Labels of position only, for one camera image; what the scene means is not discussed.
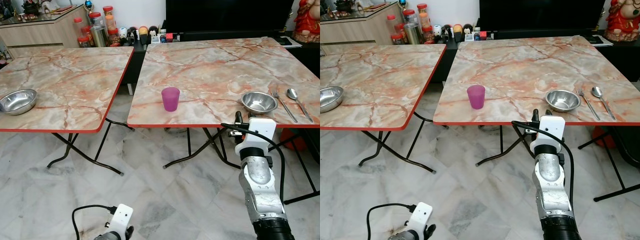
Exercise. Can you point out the yellow toy figurine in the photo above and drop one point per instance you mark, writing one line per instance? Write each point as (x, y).
(457, 31)
(143, 33)

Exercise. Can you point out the small red-lidded jar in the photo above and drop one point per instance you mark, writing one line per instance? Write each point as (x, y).
(397, 40)
(83, 42)

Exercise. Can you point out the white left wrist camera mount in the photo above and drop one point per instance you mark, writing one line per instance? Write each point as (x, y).
(121, 216)
(419, 215)

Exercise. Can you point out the slim red-lidded jar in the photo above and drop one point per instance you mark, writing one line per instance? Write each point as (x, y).
(392, 25)
(78, 27)

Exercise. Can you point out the steel fork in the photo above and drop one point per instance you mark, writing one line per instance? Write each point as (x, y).
(587, 103)
(283, 105)

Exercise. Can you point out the light wooden cabinet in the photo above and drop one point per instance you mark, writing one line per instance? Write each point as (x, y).
(40, 32)
(355, 30)

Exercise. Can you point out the black toy figurine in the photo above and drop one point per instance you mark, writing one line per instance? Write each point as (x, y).
(447, 30)
(133, 32)

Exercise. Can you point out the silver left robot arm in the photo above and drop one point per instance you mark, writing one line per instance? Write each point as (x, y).
(401, 236)
(106, 236)

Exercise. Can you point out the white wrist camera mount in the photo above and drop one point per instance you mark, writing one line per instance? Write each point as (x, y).
(549, 130)
(257, 132)
(121, 216)
(419, 215)

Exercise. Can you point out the blue ball trophy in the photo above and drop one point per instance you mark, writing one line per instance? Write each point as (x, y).
(402, 4)
(88, 5)

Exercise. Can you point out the red buddha figurine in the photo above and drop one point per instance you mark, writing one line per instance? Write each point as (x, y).
(307, 22)
(622, 21)

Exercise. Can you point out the white papers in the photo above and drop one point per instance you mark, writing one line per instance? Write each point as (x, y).
(602, 41)
(290, 42)

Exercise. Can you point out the orange plastic object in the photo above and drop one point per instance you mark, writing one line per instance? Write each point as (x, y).
(602, 136)
(292, 140)

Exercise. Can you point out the white toy figurine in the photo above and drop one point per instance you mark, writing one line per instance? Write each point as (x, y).
(123, 33)
(437, 31)

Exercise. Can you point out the black television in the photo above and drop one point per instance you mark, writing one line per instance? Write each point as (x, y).
(230, 15)
(542, 14)

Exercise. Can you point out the purple plastic cup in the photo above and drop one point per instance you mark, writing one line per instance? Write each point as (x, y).
(170, 100)
(476, 98)

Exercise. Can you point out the clear red-lidded jar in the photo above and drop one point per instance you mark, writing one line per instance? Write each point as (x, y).
(409, 17)
(95, 20)

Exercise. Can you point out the shiny steel bowl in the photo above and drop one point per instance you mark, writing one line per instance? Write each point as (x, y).
(563, 100)
(330, 99)
(17, 101)
(259, 102)

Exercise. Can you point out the steel spoon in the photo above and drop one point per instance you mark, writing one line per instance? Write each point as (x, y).
(596, 91)
(292, 93)

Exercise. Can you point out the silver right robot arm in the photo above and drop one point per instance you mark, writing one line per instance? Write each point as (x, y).
(257, 185)
(550, 185)

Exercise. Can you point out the steel canister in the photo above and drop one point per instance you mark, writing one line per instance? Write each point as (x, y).
(99, 36)
(413, 34)

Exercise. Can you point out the tall red-lidded snack jar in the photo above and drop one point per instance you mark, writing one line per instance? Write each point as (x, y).
(109, 20)
(423, 17)

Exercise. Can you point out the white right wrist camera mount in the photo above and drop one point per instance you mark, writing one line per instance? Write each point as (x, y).
(549, 130)
(257, 132)

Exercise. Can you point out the black mouse figurine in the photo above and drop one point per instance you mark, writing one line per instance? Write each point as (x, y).
(468, 30)

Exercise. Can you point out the red tray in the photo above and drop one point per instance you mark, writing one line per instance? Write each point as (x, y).
(377, 6)
(62, 9)

